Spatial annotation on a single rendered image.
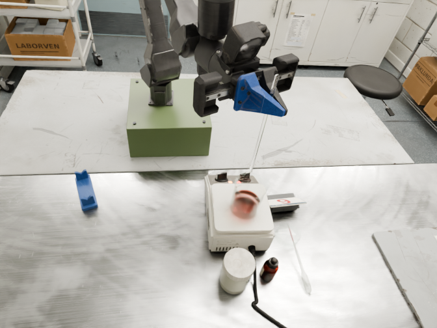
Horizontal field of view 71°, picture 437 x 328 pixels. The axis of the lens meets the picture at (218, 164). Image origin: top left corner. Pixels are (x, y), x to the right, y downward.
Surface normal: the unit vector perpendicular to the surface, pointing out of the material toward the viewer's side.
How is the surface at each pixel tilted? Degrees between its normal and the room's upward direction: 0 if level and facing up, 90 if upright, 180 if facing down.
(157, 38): 72
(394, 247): 0
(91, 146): 0
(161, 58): 82
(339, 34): 90
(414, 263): 0
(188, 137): 90
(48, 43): 91
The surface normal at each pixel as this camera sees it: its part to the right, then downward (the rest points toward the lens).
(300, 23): 0.14, 0.73
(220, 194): 0.11, -0.69
